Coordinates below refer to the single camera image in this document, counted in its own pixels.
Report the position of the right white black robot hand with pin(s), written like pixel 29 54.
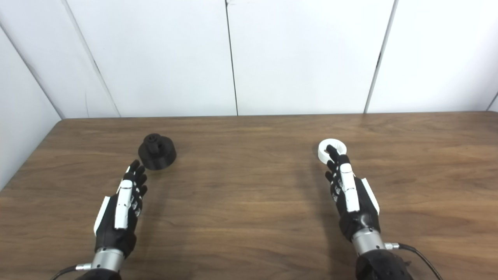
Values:
pixel 350 194

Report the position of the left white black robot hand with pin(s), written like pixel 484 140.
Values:
pixel 122 210

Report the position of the round black part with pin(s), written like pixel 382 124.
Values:
pixel 157 153

